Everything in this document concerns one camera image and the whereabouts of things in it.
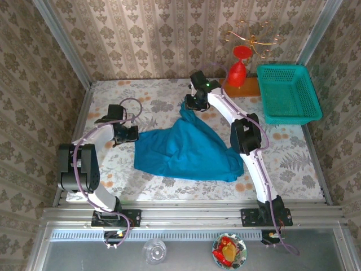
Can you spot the blue t-shirt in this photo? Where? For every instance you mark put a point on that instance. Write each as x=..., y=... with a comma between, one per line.
x=183, y=149

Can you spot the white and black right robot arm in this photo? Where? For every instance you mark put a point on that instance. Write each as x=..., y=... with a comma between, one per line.
x=262, y=180

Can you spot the floral table cover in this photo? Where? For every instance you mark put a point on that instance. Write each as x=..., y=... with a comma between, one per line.
x=169, y=90

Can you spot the red wine glass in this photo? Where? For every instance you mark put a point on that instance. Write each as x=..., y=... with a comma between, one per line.
x=237, y=74

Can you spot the teal plastic basket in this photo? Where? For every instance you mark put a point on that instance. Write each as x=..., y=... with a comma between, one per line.
x=287, y=96

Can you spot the small black electronics board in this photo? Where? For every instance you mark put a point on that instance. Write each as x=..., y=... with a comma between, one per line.
x=112, y=235
x=268, y=235

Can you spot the clear drinking glass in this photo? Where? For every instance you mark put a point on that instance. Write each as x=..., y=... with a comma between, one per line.
x=154, y=252

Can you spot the grey metal shelf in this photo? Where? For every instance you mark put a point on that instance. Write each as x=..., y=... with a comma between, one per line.
x=191, y=254

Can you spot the red toy pepper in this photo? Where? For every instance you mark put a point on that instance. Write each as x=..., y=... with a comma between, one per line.
x=217, y=254

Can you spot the yellow toy food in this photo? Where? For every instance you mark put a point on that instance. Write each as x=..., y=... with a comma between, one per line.
x=229, y=252

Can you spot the patterned plate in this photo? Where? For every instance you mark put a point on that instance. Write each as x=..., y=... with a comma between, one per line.
x=243, y=251

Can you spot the aluminium mounting rail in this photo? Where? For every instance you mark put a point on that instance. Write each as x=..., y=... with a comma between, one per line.
x=191, y=214

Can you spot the aluminium frame post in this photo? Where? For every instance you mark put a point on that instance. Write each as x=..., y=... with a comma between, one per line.
x=62, y=42
x=320, y=31

